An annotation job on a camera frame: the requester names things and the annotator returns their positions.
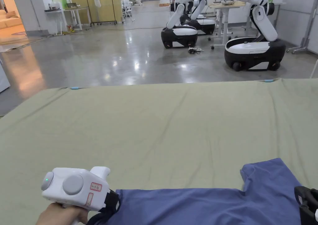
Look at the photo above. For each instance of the large white black wheeled robot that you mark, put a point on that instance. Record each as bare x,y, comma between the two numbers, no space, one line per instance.
253,51

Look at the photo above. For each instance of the white-legged wooden top desk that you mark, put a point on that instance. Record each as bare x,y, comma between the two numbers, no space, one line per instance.
224,23

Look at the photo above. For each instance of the bed with pale green sheet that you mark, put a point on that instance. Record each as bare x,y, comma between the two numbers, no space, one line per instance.
159,125

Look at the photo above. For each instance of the person's left hand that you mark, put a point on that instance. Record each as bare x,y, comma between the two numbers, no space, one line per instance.
59,215

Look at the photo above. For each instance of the beige folding screen on rack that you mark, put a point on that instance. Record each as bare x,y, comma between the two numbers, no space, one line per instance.
104,3

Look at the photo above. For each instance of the beige sofa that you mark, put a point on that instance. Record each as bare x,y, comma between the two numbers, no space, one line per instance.
10,20

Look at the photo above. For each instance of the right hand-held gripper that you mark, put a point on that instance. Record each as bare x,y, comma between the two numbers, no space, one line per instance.
308,205

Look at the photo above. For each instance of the dark blue shirt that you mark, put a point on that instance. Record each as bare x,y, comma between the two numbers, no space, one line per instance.
198,207

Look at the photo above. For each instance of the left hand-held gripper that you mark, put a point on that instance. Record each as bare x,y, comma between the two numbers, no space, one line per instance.
74,185

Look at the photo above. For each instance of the light blue sheet clip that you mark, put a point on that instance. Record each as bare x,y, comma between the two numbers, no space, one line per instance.
268,81
74,87

